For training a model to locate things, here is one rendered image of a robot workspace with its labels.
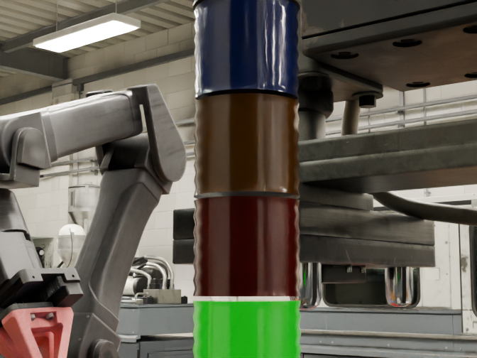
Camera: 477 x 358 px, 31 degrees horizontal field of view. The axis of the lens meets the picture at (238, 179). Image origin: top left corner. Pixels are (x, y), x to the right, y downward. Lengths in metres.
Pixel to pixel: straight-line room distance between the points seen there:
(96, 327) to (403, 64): 0.51
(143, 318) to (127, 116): 6.51
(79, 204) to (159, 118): 8.07
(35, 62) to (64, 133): 10.81
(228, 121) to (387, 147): 0.24
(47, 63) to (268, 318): 11.58
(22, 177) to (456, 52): 0.46
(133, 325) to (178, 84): 3.68
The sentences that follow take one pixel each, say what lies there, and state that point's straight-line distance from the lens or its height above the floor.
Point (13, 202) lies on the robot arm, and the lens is 0.86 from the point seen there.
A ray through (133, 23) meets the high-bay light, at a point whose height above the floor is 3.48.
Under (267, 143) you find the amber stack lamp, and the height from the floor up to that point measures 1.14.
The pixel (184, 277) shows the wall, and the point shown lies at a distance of 9.88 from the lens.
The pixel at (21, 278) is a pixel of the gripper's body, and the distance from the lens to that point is 0.78.
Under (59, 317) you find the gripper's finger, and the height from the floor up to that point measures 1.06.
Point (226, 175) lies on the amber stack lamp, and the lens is 0.29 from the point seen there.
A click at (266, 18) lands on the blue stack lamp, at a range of 0.30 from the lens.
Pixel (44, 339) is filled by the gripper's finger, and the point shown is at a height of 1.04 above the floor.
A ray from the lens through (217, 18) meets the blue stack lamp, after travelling 0.31.
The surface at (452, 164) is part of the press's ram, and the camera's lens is 0.50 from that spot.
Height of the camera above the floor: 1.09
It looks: 7 degrees up
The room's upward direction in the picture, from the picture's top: straight up
